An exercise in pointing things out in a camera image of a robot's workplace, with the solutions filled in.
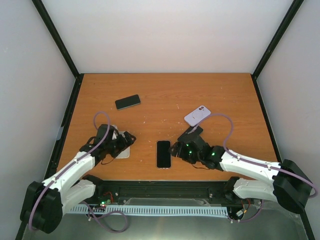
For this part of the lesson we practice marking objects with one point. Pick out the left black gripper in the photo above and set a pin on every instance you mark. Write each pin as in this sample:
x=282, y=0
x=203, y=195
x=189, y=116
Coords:
x=124, y=145

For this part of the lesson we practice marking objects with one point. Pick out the right black frame post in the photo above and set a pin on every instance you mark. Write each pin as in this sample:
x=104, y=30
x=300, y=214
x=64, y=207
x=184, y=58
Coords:
x=283, y=26

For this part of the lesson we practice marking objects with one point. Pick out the purple phone case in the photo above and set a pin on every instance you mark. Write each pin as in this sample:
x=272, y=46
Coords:
x=197, y=115

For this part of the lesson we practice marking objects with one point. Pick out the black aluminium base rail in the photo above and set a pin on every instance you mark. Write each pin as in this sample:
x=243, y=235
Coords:
x=162, y=191

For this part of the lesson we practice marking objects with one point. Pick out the green led controller board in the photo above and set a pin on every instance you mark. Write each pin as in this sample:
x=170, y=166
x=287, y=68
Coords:
x=104, y=201

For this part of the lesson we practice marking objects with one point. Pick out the clear magsafe phone case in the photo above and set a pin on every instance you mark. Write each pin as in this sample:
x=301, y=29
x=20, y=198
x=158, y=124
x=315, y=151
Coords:
x=163, y=168

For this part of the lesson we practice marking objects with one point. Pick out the black frame post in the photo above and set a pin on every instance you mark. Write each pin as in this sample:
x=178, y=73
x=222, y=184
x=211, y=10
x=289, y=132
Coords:
x=47, y=20
x=283, y=26

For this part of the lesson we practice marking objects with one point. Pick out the black phone green edge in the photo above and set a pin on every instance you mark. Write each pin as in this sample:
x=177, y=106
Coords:
x=127, y=102

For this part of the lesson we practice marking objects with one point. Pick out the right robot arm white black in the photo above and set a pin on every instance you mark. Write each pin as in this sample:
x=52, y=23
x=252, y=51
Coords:
x=284, y=183

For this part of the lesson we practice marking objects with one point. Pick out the left black frame post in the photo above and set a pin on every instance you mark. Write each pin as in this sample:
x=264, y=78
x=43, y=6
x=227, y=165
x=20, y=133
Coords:
x=47, y=20

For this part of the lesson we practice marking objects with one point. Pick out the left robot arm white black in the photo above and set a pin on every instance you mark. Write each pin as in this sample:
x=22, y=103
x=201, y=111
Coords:
x=45, y=203

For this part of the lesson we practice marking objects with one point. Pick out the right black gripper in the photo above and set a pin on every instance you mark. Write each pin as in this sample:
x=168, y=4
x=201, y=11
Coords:
x=181, y=153

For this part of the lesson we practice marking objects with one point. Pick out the light blue cable duct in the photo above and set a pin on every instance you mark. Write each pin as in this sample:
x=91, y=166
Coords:
x=161, y=211

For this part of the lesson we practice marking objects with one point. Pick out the black phone near purple case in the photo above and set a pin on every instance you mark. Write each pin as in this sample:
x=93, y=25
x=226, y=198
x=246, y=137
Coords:
x=190, y=133

